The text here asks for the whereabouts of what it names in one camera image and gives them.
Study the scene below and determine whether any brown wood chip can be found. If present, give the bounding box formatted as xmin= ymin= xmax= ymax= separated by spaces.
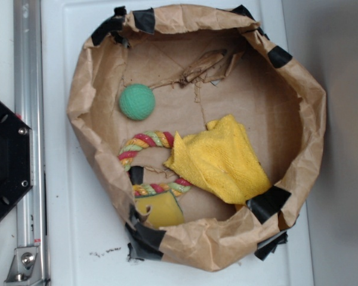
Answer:
xmin=178 ymin=49 xmax=227 ymax=86

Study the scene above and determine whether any brown paper bag bin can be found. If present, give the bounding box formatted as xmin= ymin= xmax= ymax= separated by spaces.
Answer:
xmin=67 ymin=4 xmax=326 ymax=271

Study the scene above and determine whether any yellow microfiber cloth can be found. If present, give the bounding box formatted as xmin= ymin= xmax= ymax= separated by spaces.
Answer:
xmin=164 ymin=114 xmax=272 ymax=205

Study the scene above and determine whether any green rubber ball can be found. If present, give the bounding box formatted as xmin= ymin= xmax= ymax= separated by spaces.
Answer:
xmin=119 ymin=84 xmax=156 ymax=120

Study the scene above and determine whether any yellow sponge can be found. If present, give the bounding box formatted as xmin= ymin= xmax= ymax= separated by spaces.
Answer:
xmin=135 ymin=191 xmax=184 ymax=228

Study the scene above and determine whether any multicolour rope ring toy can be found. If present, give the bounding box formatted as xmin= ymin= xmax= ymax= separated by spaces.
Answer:
xmin=118 ymin=131 xmax=192 ymax=197

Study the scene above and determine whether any aluminium extrusion rail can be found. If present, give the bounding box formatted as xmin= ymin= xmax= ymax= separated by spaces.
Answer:
xmin=13 ymin=1 xmax=50 ymax=285

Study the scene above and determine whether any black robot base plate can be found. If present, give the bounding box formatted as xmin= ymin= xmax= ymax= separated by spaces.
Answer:
xmin=0 ymin=101 xmax=32 ymax=221

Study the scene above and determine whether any metal corner bracket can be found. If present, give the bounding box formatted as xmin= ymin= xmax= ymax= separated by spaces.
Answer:
xmin=4 ymin=246 xmax=44 ymax=285

